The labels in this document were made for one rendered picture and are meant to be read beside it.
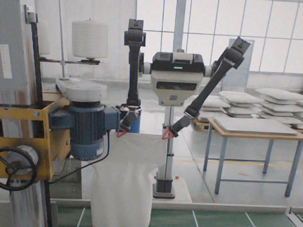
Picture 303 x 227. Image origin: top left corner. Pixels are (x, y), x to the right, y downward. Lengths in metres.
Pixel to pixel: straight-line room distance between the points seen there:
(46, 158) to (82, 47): 0.50
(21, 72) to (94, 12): 8.65
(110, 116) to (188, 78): 0.83
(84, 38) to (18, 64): 0.29
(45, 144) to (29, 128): 0.09
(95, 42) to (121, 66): 8.31
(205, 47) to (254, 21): 2.04
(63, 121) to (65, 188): 1.09
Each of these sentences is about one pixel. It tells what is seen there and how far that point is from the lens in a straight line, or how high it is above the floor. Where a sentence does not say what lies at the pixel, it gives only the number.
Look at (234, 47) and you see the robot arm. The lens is 1.28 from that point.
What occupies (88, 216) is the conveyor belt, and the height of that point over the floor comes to 0.38.
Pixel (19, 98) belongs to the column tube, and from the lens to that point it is 1.01.
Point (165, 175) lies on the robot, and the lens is 2.18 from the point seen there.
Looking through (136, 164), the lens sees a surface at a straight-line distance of 1.50.
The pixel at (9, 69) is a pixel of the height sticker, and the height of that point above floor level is 1.48.
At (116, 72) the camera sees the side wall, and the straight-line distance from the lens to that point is 9.43.
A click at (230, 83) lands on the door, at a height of 0.38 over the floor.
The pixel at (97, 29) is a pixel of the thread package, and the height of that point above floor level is 1.65.
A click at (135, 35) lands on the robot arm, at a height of 1.64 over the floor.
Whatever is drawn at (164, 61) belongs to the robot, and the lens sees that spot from 1.66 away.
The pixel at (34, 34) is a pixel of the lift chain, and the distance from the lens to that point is 1.00.
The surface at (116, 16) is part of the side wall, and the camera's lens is 9.44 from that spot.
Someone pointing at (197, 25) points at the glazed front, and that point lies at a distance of 9.57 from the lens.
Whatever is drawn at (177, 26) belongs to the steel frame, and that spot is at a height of 2.38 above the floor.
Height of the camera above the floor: 1.59
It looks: 17 degrees down
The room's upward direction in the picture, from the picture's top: 3 degrees clockwise
